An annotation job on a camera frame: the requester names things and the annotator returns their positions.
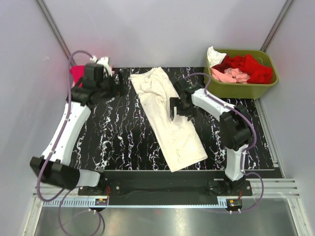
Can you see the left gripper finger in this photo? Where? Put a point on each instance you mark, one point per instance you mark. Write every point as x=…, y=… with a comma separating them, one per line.
x=121, y=77
x=121, y=90

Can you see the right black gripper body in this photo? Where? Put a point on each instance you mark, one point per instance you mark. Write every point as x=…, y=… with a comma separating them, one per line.
x=187, y=109

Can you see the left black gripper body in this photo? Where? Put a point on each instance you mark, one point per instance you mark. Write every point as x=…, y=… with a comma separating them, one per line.
x=108, y=87

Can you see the cream white t shirt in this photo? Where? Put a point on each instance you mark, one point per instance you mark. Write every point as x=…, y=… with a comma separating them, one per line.
x=178, y=139

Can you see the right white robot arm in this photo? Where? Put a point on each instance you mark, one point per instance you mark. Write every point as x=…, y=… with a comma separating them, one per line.
x=235, y=131

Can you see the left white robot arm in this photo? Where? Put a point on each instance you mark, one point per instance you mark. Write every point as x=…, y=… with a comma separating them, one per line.
x=53, y=167

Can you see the folded magenta t shirt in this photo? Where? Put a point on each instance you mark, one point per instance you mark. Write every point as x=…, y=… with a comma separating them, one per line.
x=76, y=72

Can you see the olive green plastic bin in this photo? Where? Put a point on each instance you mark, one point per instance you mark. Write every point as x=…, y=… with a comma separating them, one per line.
x=236, y=90

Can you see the dark red cloth in bin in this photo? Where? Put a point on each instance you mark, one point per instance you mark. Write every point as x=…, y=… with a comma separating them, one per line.
x=223, y=65

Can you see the pink cloth in bin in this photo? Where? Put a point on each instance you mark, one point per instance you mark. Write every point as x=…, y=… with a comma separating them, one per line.
x=230, y=75

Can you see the white cloth in bin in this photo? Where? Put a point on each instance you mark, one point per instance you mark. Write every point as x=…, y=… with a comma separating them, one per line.
x=214, y=57

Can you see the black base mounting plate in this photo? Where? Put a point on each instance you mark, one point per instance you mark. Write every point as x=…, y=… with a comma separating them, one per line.
x=149, y=189

